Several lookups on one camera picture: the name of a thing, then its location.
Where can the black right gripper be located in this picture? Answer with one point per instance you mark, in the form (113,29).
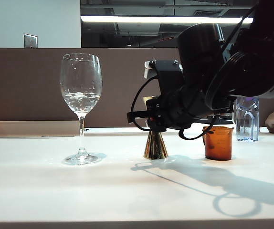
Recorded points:
(172,109)

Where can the gold double jigger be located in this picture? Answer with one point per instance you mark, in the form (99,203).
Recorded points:
(155,148)

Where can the amber glass measuring cup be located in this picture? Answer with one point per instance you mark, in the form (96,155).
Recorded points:
(219,148)

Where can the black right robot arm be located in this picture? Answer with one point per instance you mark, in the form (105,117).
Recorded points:
(199,55)

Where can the clear wine glass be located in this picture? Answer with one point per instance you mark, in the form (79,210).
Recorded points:
(81,105)

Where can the clear plastic water bottle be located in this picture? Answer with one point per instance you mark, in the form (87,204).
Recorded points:
(246,124)

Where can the long ceiling light strip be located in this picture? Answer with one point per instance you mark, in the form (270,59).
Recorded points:
(151,19)

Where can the brown white-edged desk divider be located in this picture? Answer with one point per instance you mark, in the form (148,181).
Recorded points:
(273,107)

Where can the wide brown desk divider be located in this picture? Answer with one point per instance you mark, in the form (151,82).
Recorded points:
(32,83)

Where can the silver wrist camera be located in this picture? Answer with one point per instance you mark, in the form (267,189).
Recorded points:
(149,70)

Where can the metal wall switch plate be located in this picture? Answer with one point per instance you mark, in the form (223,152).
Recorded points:
(30,41)

